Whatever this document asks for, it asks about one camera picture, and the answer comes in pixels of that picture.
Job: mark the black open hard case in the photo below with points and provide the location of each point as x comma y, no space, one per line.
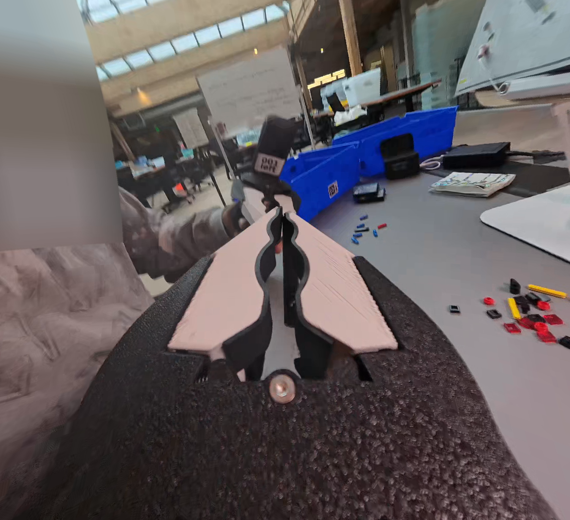
400,157

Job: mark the person's grey sweatshirt torso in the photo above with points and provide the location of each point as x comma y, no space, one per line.
58,328

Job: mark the pile of small brick pieces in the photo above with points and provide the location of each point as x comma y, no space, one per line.
530,306

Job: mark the black brick beam with pins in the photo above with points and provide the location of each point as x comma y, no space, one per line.
289,288

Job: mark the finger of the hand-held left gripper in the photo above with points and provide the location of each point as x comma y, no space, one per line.
256,212

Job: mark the black printed brick tile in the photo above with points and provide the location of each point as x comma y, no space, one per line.
360,232

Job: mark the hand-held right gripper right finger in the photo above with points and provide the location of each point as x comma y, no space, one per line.
343,302

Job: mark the wooden book stand white base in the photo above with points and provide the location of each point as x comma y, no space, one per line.
530,221

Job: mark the grey desk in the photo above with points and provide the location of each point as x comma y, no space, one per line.
445,270

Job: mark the wooden support post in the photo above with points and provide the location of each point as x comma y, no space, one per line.
349,26

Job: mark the person's left forearm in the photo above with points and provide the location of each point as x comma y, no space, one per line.
178,239

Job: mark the holographic sticker sheet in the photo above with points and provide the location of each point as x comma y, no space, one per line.
472,184

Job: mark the whiteboard on stand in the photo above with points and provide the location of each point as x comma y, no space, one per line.
249,92

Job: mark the instruction booklet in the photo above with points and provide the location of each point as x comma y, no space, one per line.
516,17

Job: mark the person's left hand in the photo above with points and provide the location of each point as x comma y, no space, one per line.
235,221

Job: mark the white plastic storage box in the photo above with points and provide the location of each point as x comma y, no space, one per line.
363,86

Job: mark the black power adapter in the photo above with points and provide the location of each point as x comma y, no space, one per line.
476,155

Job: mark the wooden top work table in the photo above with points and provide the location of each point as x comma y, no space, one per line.
400,92

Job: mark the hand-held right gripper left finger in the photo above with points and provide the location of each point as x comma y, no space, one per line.
222,302

